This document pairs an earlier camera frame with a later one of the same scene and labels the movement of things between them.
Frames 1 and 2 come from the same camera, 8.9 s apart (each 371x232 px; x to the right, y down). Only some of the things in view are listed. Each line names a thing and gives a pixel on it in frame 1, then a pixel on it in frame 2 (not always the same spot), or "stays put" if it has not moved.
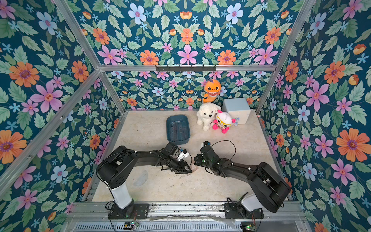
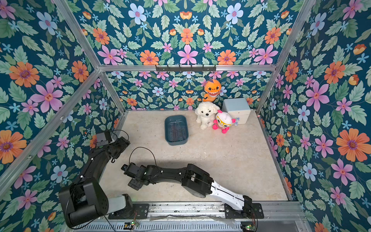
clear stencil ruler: x=182 y=131 stays put
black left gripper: x=180 y=167 → x=123 y=142
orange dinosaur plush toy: x=213 y=88 stays put
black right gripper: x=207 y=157 → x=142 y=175
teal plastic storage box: x=178 y=129 stays put
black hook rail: x=185 y=68 stays put
